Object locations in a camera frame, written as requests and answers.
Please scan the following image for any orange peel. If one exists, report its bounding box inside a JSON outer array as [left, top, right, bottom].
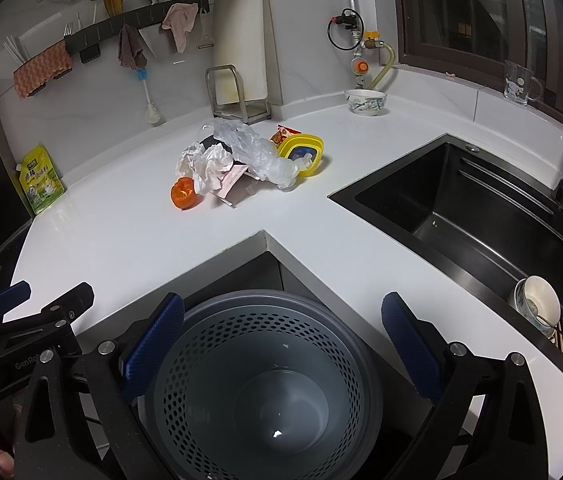
[[170, 177, 199, 210]]

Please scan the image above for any pink paper sheet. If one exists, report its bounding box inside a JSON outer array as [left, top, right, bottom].
[[213, 164, 248, 200]]

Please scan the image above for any white tissue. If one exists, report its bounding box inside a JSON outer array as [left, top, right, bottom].
[[176, 142, 234, 195]]

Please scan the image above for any clear plastic bag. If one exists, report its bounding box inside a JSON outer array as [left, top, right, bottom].
[[213, 118, 313, 190]]

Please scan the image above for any yellow plastic container lid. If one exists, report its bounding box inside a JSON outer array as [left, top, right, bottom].
[[278, 133, 324, 178]]

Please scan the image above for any red snack wrapper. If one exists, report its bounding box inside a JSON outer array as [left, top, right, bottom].
[[270, 125, 300, 146]]

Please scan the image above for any black bag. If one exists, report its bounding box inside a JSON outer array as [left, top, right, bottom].
[[200, 136, 234, 167]]

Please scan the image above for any grey perforated trash bin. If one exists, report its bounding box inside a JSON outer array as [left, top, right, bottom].
[[140, 289, 382, 479]]

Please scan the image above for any black kitchen sink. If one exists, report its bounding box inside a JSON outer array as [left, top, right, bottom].
[[330, 134, 563, 369]]

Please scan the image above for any person left hand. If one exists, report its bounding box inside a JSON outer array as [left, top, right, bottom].
[[0, 450, 15, 480]]

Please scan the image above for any white bowl in sink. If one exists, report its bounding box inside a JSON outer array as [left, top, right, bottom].
[[508, 275, 561, 338]]

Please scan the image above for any green yellow refill pouch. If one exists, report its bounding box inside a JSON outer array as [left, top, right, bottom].
[[16, 144, 66, 214]]

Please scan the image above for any white bottle brush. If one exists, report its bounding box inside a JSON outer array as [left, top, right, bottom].
[[136, 68, 162, 126]]

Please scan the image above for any orange zigzag cloth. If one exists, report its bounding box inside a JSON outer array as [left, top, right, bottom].
[[14, 40, 72, 99]]

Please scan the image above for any patterned ceramic bowl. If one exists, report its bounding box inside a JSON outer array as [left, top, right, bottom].
[[344, 89, 387, 116]]

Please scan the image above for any metal cutting board stand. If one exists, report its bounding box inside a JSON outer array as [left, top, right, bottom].
[[206, 64, 272, 125]]

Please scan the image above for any brown hanging cloth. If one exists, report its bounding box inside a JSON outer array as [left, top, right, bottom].
[[118, 24, 147, 70]]

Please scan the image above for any clear glass mug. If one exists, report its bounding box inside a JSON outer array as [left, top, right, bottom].
[[504, 60, 544, 105]]

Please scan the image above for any pink hanging cloth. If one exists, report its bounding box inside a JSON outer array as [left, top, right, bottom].
[[161, 2, 199, 53]]

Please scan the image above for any white cutting board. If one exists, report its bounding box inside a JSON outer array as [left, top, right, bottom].
[[213, 0, 268, 101]]

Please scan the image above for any gas valve with hose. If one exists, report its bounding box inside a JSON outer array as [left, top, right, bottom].
[[342, 0, 397, 90]]

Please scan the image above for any black wall rail rack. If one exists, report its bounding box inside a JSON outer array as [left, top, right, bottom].
[[65, 0, 210, 55]]

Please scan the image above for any dark window frame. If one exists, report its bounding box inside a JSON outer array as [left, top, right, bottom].
[[396, 0, 563, 124]]

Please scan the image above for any black coiled cable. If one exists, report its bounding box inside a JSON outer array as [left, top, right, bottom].
[[326, 8, 365, 52]]

